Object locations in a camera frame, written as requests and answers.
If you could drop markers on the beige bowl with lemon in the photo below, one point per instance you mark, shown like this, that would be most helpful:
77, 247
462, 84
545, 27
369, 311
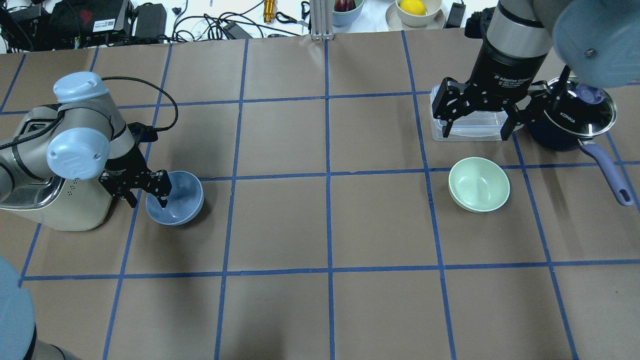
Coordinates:
415, 14

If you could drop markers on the aluminium frame post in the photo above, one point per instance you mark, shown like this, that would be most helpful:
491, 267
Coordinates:
321, 20

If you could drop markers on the brass cylinder tool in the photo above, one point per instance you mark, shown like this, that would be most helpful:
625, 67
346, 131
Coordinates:
269, 10

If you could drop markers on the clear plastic container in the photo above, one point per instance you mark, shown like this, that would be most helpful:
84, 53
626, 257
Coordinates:
479, 126

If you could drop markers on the black power adapter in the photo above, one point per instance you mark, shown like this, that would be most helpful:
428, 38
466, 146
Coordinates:
150, 23

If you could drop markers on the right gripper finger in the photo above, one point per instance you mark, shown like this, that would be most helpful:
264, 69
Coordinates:
447, 117
513, 120

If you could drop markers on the cream silver toaster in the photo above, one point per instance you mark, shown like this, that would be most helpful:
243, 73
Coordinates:
45, 200

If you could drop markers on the green bowl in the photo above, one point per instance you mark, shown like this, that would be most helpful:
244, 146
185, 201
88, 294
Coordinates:
478, 185

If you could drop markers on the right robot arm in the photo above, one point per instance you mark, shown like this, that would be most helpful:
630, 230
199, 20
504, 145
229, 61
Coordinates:
547, 64

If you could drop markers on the dark blue saucepan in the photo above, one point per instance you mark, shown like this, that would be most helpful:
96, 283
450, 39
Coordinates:
567, 115

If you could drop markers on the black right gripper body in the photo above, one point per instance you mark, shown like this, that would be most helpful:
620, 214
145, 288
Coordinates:
502, 72

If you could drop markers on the black red computer box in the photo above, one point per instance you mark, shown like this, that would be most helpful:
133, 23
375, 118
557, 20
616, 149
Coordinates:
77, 24

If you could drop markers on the blue bowl with fruit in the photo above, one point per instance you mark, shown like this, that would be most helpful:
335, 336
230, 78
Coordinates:
346, 12

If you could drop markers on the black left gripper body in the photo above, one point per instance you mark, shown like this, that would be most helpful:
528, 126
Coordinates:
124, 169

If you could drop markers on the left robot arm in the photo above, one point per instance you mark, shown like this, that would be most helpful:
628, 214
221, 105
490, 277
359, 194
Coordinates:
87, 87

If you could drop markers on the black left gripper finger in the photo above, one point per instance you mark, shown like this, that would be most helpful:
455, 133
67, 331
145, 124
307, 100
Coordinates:
162, 187
128, 196

